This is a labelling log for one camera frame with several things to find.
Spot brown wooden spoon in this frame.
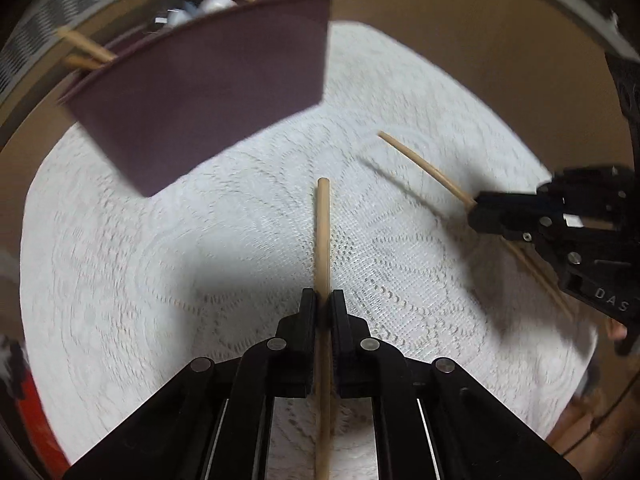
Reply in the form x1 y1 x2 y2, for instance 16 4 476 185
63 54 103 72

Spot white plastic spoon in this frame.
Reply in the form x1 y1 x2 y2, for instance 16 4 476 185
198 0 238 14

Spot person right hand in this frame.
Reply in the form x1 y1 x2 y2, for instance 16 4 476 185
604 318 627 341

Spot white lace tablecloth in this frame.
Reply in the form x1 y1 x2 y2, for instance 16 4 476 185
20 22 598 462

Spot purple plastic utensil box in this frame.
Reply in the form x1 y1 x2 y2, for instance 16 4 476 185
60 0 332 197

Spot grey ventilation grille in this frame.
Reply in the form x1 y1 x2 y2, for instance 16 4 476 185
1 0 106 96

